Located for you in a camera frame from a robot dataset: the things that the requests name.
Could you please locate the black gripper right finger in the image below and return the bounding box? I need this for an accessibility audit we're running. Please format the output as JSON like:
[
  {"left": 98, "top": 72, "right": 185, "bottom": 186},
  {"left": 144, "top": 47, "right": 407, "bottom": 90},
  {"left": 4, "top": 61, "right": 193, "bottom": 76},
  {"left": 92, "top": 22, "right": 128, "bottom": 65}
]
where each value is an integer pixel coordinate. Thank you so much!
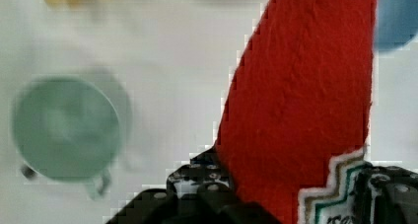
[{"left": 353, "top": 166, "right": 418, "bottom": 224}]

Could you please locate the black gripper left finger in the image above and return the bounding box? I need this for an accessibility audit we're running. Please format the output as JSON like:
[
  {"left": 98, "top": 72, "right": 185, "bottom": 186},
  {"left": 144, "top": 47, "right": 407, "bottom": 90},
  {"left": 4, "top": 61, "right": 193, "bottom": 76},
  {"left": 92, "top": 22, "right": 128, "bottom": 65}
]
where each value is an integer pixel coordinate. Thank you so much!
[{"left": 106, "top": 148, "right": 281, "bottom": 224}]

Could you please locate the red plush ketchup bottle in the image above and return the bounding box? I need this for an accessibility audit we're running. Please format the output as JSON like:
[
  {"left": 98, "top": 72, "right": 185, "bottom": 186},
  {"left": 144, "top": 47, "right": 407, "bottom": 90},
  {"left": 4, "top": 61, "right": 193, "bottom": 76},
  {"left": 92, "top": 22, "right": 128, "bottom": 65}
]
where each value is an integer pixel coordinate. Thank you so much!
[{"left": 215, "top": 0, "right": 377, "bottom": 224}]

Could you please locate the green cup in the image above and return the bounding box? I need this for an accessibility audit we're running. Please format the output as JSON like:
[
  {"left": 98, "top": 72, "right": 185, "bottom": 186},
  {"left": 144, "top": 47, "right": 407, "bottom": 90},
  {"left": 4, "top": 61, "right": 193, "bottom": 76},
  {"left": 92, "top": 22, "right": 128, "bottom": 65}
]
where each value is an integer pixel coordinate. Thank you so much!
[{"left": 11, "top": 74, "right": 132, "bottom": 199}]

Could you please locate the blue cup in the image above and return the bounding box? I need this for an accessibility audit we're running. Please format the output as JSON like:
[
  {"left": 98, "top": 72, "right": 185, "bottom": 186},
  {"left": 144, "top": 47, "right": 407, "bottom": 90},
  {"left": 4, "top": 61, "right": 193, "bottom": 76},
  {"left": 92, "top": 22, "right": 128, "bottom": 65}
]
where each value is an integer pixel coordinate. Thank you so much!
[{"left": 374, "top": 0, "right": 418, "bottom": 51}]

